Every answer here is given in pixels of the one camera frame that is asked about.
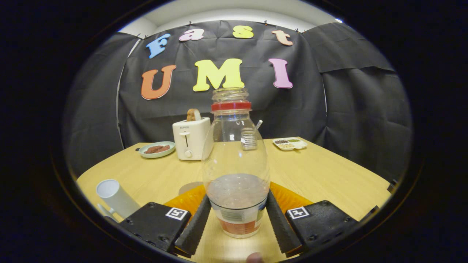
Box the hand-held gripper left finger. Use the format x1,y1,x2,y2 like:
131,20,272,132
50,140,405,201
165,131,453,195
119,184,212,257

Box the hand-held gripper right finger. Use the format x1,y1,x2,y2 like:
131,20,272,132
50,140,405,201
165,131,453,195
266,182,361,257

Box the round brown coaster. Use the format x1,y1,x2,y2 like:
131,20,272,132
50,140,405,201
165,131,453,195
178,182,204,196

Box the clear juice bottle red label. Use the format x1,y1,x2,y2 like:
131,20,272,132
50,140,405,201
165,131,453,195
202,88,271,239

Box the white cup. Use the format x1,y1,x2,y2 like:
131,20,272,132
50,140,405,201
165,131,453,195
96,179,141,220

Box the wooden table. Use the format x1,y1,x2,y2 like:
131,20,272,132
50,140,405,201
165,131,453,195
76,137,392,263

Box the white divided spice dish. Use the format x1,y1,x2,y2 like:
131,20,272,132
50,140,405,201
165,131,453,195
272,137,308,151

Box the pale green plate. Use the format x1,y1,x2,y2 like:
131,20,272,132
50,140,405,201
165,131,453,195
138,141,176,159

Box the white toaster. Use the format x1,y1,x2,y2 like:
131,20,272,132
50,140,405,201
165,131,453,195
172,117,213,161

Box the black backdrop cloth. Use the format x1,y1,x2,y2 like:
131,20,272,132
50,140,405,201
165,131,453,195
64,20,414,183

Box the metal wire basket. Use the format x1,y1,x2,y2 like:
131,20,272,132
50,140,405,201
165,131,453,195
241,128,258,150

